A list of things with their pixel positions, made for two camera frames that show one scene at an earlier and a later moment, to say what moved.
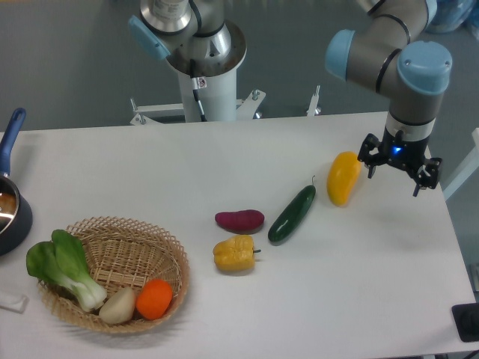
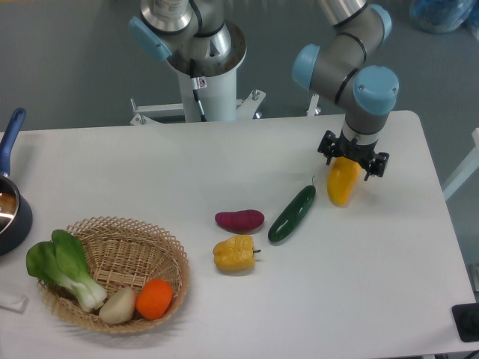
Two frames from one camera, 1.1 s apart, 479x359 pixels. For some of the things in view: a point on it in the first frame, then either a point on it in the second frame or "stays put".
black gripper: [408, 155] to [345, 146]
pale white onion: [119, 307] stays put
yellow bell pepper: [343, 177] stays put
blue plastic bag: [447, 16] stays put
